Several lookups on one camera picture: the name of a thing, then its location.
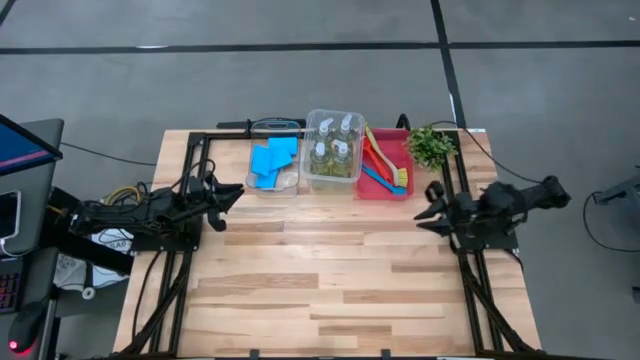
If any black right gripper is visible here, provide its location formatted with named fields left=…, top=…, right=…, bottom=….
left=413, top=180, right=482, bottom=238

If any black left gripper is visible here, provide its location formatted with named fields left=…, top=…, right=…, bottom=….
left=185, top=172, right=246, bottom=233

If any blue dish brush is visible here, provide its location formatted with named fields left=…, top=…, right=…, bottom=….
left=360, top=163, right=408, bottom=196

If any yellow-green dish brush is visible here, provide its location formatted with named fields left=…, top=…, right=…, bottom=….
left=364, top=124, right=410, bottom=189

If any clear soap pump bottle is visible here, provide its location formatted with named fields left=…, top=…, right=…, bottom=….
left=314, top=117, right=335, bottom=146
left=335, top=113, right=355, bottom=144
left=309, top=141, right=331, bottom=176
left=330, top=139, right=353, bottom=179

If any small green potted plant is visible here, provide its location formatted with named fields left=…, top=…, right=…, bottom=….
left=405, top=124, right=459, bottom=174

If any red plastic bin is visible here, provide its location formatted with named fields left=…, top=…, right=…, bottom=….
left=355, top=127, right=416, bottom=202

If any shallow clear plastic bin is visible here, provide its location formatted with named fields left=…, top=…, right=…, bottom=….
left=245, top=119, right=303, bottom=199

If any tall clear plastic bin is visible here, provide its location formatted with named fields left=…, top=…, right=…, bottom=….
left=302, top=108, right=366, bottom=194

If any white crumpled bag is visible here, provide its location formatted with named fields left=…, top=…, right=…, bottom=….
left=52, top=227, right=139, bottom=291

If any black stand leg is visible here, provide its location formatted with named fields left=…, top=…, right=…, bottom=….
left=593, top=167, right=640, bottom=207

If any dark grey desk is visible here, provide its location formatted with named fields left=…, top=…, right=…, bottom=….
left=0, top=118, right=65, bottom=256

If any computer monitor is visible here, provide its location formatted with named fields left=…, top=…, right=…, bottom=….
left=0, top=113, right=65, bottom=177

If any smartphone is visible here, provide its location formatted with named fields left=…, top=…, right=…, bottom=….
left=0, top=189, right=23, bottom=241

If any computer keyboard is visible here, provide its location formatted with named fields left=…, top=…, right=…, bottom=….
left=0, top=257, right=25, bottom=316

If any black computer mouse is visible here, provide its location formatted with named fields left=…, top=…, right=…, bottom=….
left=7, top=298, right=50, bottom=356

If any black aluminium table frame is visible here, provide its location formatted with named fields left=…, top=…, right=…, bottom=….
left=113, top=127, right=544, bottom=360

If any black bracket bar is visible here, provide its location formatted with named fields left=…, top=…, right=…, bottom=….
left=216, top=117, right=308, bottom=133

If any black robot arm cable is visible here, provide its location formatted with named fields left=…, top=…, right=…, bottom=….
left=428, top=119, right=546, bottom=185

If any yellow cable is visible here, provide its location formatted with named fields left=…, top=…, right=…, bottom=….
left=102, top=185, right=146, bottom=206

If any black floor cable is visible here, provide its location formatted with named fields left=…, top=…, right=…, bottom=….
left=581, top=191, right=640, bottom=251
left=59, top=142, right=157, bottom=168

